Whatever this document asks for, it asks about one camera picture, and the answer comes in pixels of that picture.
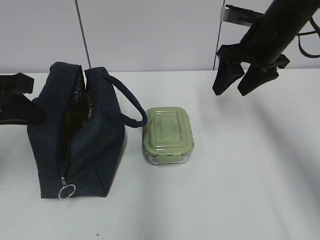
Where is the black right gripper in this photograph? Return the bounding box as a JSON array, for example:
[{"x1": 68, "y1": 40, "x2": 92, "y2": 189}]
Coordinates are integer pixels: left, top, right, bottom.
[{"x1": 212, "y1": 22, "x2": 290, "y2": 96}]

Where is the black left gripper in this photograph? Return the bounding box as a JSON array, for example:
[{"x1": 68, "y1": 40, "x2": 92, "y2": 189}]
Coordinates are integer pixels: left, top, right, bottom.
[{"x1": 0, "y1": 73, "x2": 46, "y2": 125}]

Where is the dark blue fabric lunch bag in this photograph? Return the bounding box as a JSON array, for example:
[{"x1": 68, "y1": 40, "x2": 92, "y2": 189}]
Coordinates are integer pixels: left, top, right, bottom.
[{"x1": 27, "y1": 61, "x2": 148, "y2": 199}]

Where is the metal zipper pull ring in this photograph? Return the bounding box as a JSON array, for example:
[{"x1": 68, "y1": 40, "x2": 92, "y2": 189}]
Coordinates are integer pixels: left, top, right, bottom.
[{"x1": 57, "y1": 176, "x2": 77, "y2": 200}]

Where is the green lid glass food container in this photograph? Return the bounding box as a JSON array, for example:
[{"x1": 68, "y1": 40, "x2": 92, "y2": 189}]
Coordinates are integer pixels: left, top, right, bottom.
[{"x1": 142, "y1": 106, "x2": 195, "y2": 165}]

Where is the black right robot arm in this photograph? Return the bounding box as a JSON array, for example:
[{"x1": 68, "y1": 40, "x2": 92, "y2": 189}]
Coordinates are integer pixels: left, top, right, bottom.
[{"x1": 212, "y1": 0, "x2": 320, "y2": 96}]

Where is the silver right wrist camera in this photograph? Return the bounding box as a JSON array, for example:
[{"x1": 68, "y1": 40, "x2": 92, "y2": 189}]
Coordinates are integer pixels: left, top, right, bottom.
[{"x1": 219, "y1": 4, "x2": 263, "y2": 27}]

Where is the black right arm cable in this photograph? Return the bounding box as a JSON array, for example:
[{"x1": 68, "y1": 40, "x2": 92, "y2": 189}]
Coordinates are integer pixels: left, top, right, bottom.
[{"x1": 296, "y1": 12, "x2": 320, "y2": 58}]

